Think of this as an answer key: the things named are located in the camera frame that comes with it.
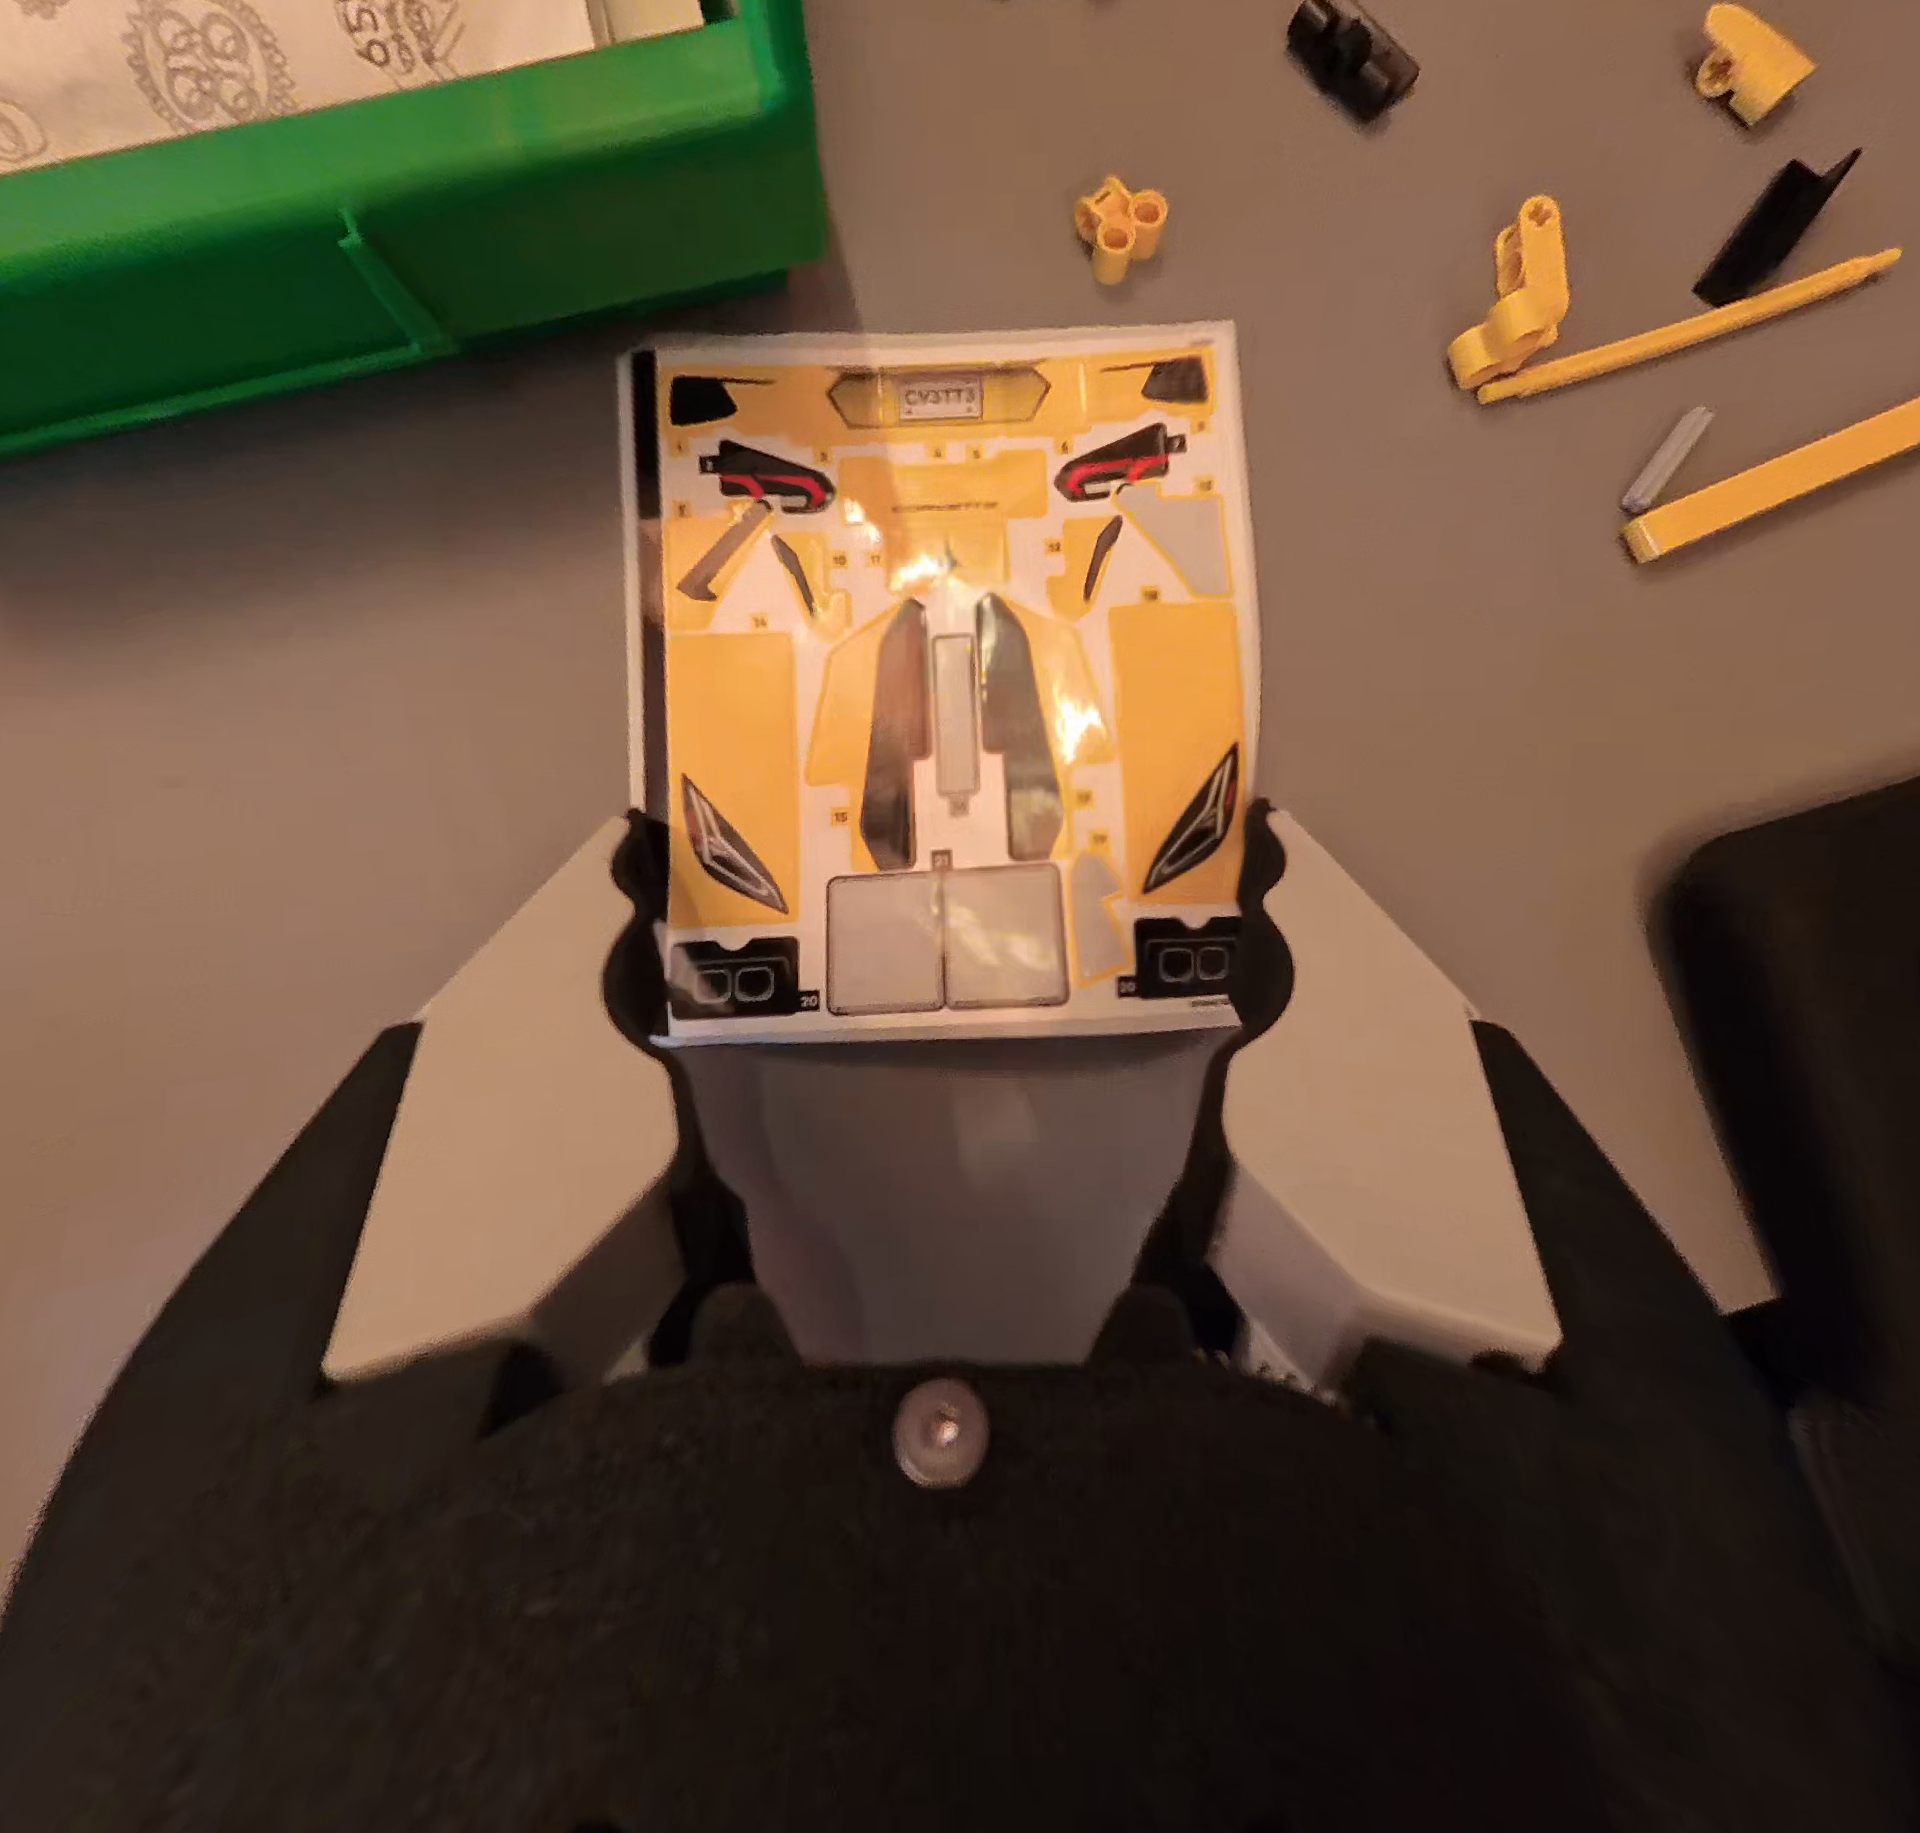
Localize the black toy connector block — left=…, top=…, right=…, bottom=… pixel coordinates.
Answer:
left=1286, top=0, right=1422, bottom=121

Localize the yellow angled toy connector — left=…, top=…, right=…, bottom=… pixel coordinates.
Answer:
left=1444, top=194, right=1570, bottom=389

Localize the grey toy pin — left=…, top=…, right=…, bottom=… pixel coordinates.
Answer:
left=1620, top=405, right=1716, bottom=517

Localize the yellow rounded toy piece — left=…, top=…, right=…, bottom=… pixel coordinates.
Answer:
left=1697, top=4, right=1819, bottom=130

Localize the printed white paper bag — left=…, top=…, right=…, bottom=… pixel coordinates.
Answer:
left=0, top=0, right=706, bottom=187

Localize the small yellow triple connector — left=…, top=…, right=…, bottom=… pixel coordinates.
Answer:
left=1072, top=175, right=1173, bottom=289

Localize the yellow sticker sheet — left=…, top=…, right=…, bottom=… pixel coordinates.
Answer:
left=618, top=320, right=1265, bottom=1043

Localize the long yellow toy axle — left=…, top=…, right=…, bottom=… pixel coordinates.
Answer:
left=1477, top=249, right=1908, bottom=407

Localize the black toy panel piece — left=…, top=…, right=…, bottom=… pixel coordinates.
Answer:
left=1694, top=149, right=1866, bottom=307

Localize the green plastic bin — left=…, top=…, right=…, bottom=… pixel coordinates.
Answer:
left=0, top=0, right=833, bottom=457

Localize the yellow toy beam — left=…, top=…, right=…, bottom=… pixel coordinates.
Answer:
left=1621, top=396, right=1920, bottom=567

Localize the black dotted pad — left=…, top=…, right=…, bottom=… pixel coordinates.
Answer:
left=1648, top=785, right=1920, bottom=1638

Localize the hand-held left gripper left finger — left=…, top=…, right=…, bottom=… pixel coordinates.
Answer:
left=319, top=806, right=691, bottom=1389

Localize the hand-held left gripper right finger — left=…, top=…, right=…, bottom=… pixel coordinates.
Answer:
left=1200, top=796, right=1570, bottom=1397

